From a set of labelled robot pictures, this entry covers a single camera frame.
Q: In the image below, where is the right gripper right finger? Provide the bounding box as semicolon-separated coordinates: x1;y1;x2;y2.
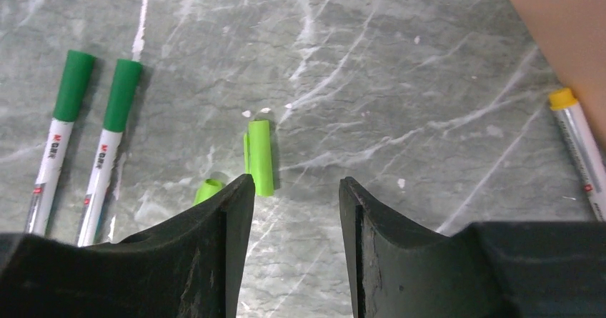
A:
339;177;605;317

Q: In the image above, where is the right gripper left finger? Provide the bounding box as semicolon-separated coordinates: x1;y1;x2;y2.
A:
1;174;255;317

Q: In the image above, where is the light green pen cap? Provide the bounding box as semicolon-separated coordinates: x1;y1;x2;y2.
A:
243;119;274;197
192;179;224;206

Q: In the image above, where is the white marker blue end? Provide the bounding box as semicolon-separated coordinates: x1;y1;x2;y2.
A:
76;129;123;247

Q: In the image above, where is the white marker green end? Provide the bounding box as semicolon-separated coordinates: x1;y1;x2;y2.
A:
24;118;74;236

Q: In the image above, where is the dark green pen cap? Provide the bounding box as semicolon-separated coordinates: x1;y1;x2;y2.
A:
103;59;143;132
52;49;96;122

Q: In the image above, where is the white pen by organizer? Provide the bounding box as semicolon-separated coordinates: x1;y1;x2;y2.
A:
548;88;605;222

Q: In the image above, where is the orange desk file organizer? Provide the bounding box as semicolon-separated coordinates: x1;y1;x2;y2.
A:
510;0;605;146

